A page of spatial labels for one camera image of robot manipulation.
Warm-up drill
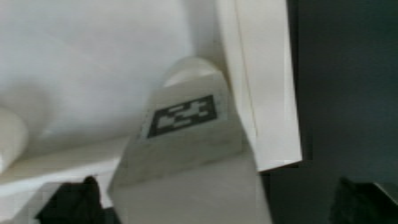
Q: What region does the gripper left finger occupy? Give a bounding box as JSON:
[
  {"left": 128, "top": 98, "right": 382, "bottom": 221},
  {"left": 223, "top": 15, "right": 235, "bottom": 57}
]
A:
[{"left": 36, "top": 176, "right": 121, "bottom": 224}]

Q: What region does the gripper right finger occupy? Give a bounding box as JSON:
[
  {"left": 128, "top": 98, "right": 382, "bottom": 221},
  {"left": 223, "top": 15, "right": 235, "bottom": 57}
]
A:
[{"left": 329, "top": 178, "right": 398, "bottom": 224}]

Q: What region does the white table leg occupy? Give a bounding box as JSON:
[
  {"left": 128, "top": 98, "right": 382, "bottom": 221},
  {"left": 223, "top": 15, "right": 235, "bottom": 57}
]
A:
[{"left": 109, "top": 57, "right": 274, "bottom": 224}]

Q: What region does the white square tabletop tray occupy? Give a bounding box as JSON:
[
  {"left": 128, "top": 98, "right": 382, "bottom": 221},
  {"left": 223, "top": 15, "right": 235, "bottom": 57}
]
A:
[{"left": 0, "top": 0, "right": 303, "bottom": 224}]

